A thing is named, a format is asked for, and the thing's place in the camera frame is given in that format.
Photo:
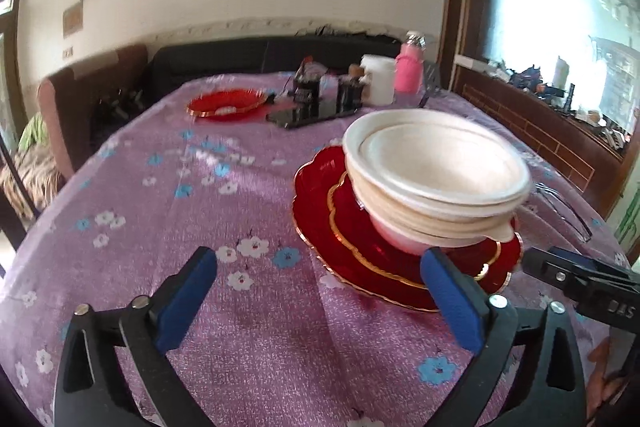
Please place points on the large red plate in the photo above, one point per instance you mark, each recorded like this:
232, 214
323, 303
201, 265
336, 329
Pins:
312, 207

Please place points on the dark sofa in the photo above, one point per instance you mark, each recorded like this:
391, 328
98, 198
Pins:
225, 57

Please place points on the large white bowl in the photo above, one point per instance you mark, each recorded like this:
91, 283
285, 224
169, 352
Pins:
351, 152
440, 162

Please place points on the small red plate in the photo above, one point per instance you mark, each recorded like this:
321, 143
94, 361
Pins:
225, 99

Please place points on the black round device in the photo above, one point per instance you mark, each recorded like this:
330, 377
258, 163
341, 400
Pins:
306, 89

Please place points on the person's right hand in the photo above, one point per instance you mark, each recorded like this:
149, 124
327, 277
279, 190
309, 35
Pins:
607, 377

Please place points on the brown armchair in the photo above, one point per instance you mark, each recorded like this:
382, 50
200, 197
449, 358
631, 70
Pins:
75, 107

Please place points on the purple frame eyeglasses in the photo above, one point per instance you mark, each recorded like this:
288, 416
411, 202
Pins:
565, 212

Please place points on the medium red plate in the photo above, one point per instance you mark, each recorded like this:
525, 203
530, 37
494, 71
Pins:
360, 242

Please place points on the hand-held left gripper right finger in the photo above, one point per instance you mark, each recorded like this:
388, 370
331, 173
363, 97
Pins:
452, 302

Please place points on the small white bowl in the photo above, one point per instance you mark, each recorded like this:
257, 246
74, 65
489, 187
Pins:
400, 237

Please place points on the wooden lid jar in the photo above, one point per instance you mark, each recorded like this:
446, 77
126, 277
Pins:
356, 71

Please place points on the wooden glass door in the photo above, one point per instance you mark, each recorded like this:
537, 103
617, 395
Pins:
9, 57

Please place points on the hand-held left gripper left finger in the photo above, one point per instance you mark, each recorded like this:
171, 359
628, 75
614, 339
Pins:
187, 302

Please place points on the small wall plaque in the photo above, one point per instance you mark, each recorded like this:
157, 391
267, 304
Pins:
72, 19

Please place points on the white bottle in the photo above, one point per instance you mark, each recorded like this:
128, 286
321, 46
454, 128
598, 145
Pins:
561, 74

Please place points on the pink thermos bottle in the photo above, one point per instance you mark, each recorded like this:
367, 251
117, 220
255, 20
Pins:
409, 69

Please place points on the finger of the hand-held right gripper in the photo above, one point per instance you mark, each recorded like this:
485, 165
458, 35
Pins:
555, 269

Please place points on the purple floral tablecloth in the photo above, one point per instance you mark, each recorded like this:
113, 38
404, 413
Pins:
280, 332

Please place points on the white plastic jar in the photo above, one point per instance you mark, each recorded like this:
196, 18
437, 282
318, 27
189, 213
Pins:
379, 82

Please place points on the cream patterned bowl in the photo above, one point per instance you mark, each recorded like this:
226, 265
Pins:
425, 219

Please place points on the patterned brown blanket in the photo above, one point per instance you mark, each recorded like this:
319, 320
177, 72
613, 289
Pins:
30, 177

